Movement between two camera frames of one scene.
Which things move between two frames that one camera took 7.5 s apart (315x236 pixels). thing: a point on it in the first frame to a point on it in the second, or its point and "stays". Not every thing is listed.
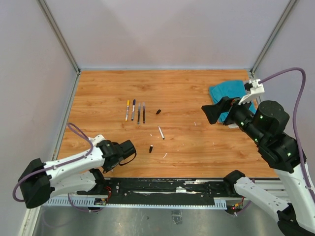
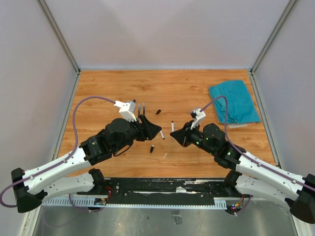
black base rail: (131, 191) stays
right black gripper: (213, 111) to (182, 135)
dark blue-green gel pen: (139, 113) stays
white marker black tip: (161, 133) stays
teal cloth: (232, 89) stays
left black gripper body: (108, 167) to (138, 132)
